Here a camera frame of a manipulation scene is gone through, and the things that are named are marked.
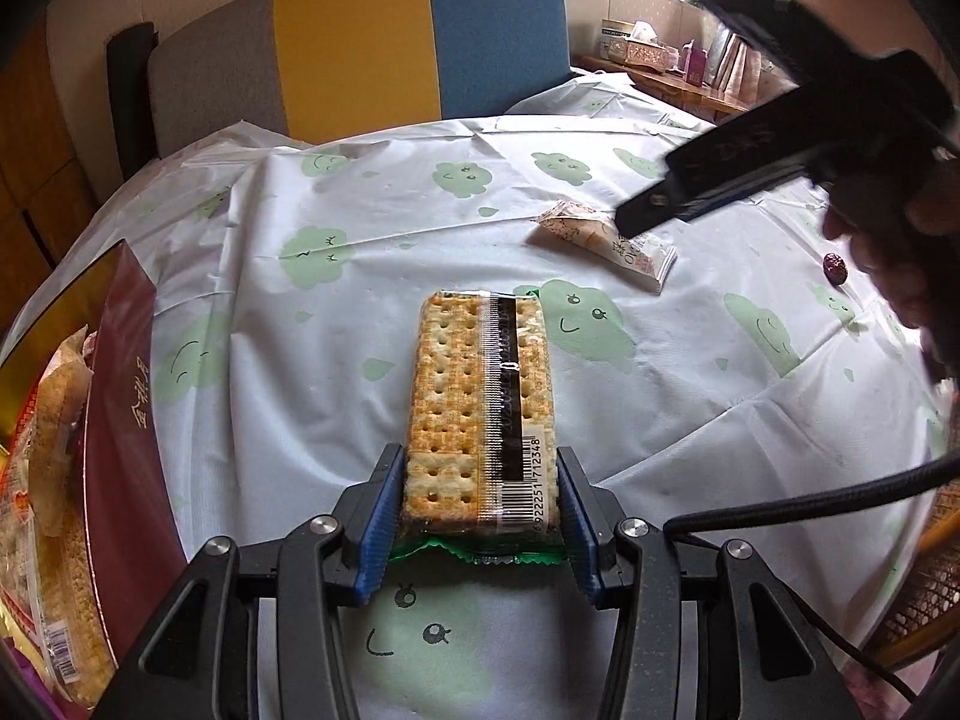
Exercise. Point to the clear peanut brittle pack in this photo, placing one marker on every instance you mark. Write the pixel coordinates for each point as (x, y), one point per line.
(71, 615)

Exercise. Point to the pale side curtain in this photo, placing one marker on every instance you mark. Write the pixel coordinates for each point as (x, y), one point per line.
(739, 67)

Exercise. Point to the wooden side shelf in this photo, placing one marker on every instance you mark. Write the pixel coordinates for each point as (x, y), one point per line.
(675, 90)

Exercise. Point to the red date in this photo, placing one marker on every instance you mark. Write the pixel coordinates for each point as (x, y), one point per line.
(835, 268)

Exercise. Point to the person's right hand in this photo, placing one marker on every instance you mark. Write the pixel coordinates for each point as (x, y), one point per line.
(900, 255)

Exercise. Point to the small beige snack packet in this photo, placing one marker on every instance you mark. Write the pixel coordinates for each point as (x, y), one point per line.
(600, 240)

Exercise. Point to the wicker chair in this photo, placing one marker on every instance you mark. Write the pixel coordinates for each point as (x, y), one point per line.
(926, 592)

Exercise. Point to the gold tin box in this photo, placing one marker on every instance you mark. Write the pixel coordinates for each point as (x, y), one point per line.
(120, 427)

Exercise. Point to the pale puffed snack bag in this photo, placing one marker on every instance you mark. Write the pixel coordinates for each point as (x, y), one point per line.
(60, 405)

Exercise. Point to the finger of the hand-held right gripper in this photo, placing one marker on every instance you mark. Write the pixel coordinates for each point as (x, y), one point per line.
(720, 165)

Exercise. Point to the wooden wardrobe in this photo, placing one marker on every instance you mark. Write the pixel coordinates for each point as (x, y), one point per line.
(37, 127)

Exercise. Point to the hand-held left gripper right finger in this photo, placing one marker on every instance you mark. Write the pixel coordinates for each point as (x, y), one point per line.
(581, 540)

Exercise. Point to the cracker packet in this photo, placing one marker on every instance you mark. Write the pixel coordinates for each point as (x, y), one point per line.
(465, 405)

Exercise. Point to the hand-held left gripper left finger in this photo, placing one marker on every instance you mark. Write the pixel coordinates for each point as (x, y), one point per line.
(379, 540)

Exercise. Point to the black rolled mat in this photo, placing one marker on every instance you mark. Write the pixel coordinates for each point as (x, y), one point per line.
(131, 97)

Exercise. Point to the grey yellow blue chair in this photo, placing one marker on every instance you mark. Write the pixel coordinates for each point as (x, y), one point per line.
(352, 45)

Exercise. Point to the patterned tissue box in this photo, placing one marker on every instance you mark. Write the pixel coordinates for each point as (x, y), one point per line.
(637, 52)

